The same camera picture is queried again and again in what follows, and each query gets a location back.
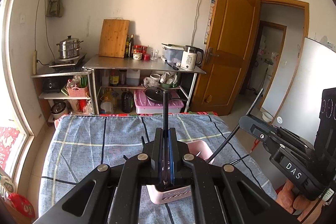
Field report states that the blue plaid tablecloth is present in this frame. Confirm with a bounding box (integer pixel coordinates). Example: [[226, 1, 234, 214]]
[[38, 114, 277, 223]]

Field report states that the white plastic jug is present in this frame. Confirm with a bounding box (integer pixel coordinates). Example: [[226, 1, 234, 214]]
[[126, 69, 141, 86]]

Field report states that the induction cooker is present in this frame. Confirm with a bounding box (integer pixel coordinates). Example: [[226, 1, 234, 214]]
[[49, 53, 86, 68]]

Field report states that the pink woven small basket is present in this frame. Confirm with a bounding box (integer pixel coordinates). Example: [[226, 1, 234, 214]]
[[66, 80, 89, 98]]

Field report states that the dark sauce bottle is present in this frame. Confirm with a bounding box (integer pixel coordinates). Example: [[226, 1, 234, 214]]
[[129, 34, 134, 58]]

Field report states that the pink utensil basket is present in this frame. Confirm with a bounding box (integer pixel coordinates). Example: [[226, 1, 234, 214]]
[[146, 140, 213, 205]]

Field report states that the metal dark chopstick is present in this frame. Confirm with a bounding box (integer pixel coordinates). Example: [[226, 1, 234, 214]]
[[206, 88, 264, 163]]

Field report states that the clear plastic storage box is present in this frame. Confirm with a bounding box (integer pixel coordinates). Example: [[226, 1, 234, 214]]
[[162, 43, 184, 64]]

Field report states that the person's right hand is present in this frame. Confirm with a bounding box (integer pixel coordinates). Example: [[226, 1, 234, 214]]
[[276, 179, 335, 223]]

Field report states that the metal kitchen shelf table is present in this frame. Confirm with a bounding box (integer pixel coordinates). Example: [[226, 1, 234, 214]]
[[83, 55, 205, 113]]

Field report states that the stainless steel steamer pot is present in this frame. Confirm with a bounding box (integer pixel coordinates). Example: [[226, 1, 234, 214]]
[[56, 36, 83, 59]]

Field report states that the pink storage bin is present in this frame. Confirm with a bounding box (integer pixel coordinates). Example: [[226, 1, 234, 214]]
[[134, 89, 184, 114]]

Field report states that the white refrigerator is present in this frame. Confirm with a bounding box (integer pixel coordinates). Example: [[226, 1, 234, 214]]
[[272, 38, 335, 144]]

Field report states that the wooden door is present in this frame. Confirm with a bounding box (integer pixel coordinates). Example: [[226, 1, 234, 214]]
[[190, 0, 260, 115]]

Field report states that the low metal side shelf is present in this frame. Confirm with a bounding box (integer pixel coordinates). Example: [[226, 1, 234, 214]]
[[31, 67, 92, 120]]

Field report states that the bamboo cutting board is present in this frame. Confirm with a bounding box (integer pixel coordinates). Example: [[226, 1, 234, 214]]
[[98, 19, 130, 58]]

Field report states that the white electric kettle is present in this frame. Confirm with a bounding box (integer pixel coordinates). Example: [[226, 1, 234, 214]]
[[181, 46, 204, 71]]

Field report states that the black frying pan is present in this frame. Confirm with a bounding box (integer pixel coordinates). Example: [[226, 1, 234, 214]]
[[145, 87, 172, 103]]

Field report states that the red lid jar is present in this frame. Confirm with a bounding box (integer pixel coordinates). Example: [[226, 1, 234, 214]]
[[133, 45, 142, 60]]

